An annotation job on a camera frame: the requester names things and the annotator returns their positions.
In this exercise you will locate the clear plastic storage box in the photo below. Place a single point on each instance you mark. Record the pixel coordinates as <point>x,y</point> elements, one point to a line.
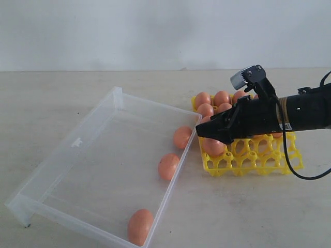
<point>106,169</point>

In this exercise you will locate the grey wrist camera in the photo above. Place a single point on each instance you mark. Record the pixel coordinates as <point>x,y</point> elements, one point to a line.
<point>248,76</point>

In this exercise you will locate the yellow plastic egg tray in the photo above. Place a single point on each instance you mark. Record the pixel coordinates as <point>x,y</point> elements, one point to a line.
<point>261,155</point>

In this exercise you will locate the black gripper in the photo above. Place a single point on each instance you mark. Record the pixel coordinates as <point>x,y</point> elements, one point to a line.
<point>248,117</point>

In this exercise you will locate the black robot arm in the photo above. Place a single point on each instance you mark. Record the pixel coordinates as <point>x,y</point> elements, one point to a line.
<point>308,110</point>

